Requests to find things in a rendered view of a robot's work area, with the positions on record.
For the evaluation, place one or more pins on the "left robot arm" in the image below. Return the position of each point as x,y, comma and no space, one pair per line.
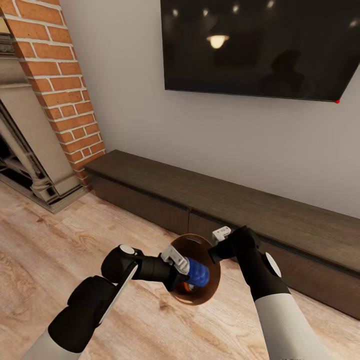
90,303

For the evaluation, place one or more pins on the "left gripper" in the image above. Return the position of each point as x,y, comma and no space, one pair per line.
167,273

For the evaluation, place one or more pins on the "wall mounted tv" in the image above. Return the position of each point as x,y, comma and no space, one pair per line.
297,49

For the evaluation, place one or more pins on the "can of soda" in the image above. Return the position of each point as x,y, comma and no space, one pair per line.
186,287
198,272

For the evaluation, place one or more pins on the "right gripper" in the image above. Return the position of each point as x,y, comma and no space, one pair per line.
218,253

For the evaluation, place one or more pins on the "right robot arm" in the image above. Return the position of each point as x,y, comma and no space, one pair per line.
287,333

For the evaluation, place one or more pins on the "trash can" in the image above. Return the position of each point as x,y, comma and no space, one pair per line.
199,252

